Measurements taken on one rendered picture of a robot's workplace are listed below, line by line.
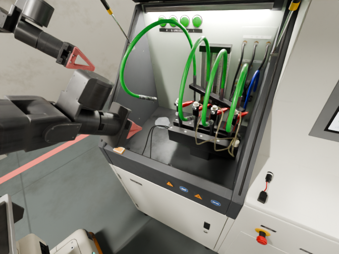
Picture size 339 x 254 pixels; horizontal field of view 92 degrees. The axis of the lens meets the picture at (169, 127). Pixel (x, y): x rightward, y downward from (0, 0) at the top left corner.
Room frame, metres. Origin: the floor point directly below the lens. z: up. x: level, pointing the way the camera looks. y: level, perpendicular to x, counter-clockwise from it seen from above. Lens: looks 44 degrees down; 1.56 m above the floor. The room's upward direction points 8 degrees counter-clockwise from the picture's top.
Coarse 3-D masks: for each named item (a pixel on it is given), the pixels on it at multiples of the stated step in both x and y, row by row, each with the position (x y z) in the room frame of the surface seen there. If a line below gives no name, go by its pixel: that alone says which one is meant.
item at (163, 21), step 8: (152, 24) 0.66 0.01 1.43; (160, 24) 0.68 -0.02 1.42; (176, 24) 0.71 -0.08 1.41; (144, 32) 0.64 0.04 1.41; (184, 32) 0.74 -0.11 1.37; (136, 40) 0.62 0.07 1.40; (128, 48) 0.60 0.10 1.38; (120, 72) 0.57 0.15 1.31; (120, 80) 0.57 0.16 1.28; (136, 96) 0.59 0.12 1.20
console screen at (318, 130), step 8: (336, 88) 0.37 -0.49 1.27; (336, 96) 0.36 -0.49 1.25; (328, 104) 0.36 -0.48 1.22; (336, 104) 0.35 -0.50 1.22; (320, 112) 0.36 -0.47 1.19; (328, 112) 0.35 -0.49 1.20; (336, 112) 0.34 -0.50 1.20; (320, 120) 0.34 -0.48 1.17; (328, 120) 0.34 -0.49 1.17; (336, 120) 0.33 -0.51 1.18; (312, 128) 0.34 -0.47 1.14; (320, 128) 0.33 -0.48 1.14; (328, 128) 0.32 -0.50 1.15; (336, 128) 0.32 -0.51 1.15; (312, 136) 0.33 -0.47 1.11; (320, 136) 0.32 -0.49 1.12; (328, 136) 0.31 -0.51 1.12; (336, 136) 0.30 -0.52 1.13
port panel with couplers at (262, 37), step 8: (248, 32) 0.73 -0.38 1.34; (256, 32) 0.71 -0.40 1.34; (264, 32) 0.70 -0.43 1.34; (272, 32) 0.68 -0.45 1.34; (240, 40) 0.74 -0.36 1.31; (248, 40) 0.73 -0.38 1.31; (256, 40) 0.71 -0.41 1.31; (264, 40) 0.69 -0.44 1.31; (272, 40) 0.68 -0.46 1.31; (240, 48) 0.74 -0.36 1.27; (248, 48) 0.72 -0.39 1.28; (256, 48) 0.71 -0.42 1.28; (264, 48) 0.69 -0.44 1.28; (240, 56) 0.74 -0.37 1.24; (248, 56) 0.72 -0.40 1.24; (256, 56) 0.70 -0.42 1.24; (248, 64) 0.71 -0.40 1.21; (256, 64) 0.70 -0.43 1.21; (264, 64) 0.68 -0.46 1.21; (240, 72) 0.73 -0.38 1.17; (232, 80) 0.74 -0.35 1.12; (248, 80) 0.70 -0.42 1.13; (248, 88) 0.70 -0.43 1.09
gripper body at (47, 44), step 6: (42, 36) 0.53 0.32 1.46; (48, 36) 0.55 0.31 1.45; (42, 42) 0.53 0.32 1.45; (48, 42) 0.53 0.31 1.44; (54, 42) 0.54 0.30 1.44; (60, 42) 0.55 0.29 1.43; (66, 42) 0.53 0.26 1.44; (42, 48) 0.52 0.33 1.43; (48, 48) 0.53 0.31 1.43; (54, 48) 0.53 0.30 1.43; (60, 48) 0.53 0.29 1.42; (66, 48) 0.52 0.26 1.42; (48, 54) 0.53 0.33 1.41; (54, 54) 0.53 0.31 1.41; (60, 54) 0.51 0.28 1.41; (66, 54) 0.55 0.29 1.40; (60, 60) 0.51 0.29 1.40
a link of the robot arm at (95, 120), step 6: (84, 108) 0.26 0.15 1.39; (84, 114) 0.26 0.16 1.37; (90, 114) 0.27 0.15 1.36; (96, 114) 0.28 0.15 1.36; (84, 120) 0.25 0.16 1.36; (90, 120) 0.26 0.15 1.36; (96, 120) 0.26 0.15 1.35; (84, 126) 0.24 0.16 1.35; (90, 126) 0.25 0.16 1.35; (96, 126) 0.26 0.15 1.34; (78, 132) 0.24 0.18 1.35; (84, 132) 0.24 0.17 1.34; (90, 132) 0.25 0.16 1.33
